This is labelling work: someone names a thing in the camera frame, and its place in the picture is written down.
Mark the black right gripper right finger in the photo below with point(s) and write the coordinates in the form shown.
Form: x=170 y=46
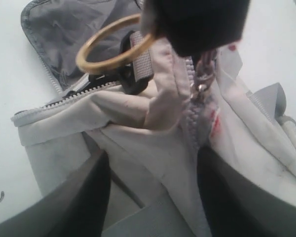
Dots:
x=236 y=205

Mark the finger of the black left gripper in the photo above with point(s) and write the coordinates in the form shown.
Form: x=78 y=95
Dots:
x=195 y=26

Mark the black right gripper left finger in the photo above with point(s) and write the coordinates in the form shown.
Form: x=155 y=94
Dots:
x=77 y=208

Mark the white canvas backpack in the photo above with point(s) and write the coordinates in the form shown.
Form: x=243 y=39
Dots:
x=149 y=109

